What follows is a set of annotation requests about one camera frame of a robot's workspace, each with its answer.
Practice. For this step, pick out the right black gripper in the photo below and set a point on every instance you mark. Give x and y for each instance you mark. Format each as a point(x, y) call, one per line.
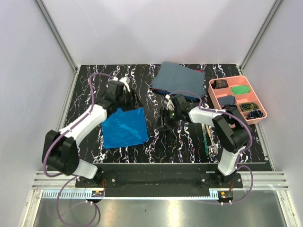
point(160, 124)

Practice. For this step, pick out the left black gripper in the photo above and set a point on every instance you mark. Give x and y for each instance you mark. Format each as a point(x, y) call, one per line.
point(135, 103)

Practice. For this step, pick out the blue cloth napkin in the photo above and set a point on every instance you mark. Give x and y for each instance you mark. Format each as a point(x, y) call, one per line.
point(125, 128)

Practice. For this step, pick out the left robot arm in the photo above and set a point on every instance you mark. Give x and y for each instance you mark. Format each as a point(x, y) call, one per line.
point(61, 147)

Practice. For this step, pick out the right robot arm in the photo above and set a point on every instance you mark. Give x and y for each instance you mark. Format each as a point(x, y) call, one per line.
point(232, 130)

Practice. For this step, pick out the red folded napkin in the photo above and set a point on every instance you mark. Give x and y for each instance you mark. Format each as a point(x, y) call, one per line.
point(164, 93)

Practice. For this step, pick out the grey folded napkin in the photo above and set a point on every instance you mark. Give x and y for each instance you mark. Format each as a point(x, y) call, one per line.
point(174, 77)

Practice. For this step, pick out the dark patterned item in tray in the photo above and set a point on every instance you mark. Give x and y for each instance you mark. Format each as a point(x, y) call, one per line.
point(218, 84)

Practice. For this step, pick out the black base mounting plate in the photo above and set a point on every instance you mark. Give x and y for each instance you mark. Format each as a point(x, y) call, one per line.
point(155, 182)

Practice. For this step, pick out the grey item in tray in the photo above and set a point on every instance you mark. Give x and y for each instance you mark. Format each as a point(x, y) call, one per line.
point(226, 100)

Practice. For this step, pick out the pink divided tray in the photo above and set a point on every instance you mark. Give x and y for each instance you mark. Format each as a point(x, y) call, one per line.
point(240, 99)

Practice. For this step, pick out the yellow green item in tray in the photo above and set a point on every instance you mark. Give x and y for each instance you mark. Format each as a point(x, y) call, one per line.
point(249, 107)

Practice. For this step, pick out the blue patterned item in tray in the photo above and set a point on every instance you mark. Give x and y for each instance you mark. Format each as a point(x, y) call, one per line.
point(255, 114)

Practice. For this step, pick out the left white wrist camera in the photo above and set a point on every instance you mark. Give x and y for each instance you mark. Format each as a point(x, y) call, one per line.
point(126, 82)

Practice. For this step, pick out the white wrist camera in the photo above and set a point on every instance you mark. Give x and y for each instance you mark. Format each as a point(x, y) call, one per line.
point(126, 82)
point(169, 104)

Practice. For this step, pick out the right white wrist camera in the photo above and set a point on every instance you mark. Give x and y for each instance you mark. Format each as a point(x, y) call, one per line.
point(169, 104)

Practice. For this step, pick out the knife with green handle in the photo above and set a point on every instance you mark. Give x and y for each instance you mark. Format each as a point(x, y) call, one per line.
point(205, 140)

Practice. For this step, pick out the aluminium frame rail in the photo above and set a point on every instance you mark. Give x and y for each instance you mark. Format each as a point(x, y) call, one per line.
point(54, 31)

